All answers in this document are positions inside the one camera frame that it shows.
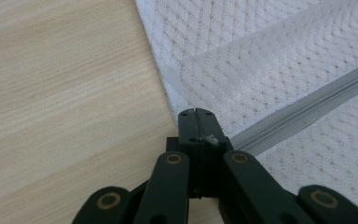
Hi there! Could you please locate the white mesh laundry bag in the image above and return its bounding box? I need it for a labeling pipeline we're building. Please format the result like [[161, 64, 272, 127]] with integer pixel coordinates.
[[134, 0, 358, 217]]

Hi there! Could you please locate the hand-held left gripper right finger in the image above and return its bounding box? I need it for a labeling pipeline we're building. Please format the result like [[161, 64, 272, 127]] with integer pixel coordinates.
[[194, 107, 235, 199]]

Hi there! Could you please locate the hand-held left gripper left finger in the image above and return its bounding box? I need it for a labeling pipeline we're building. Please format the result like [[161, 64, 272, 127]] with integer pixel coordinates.
[[166, 107, 204, 200]]

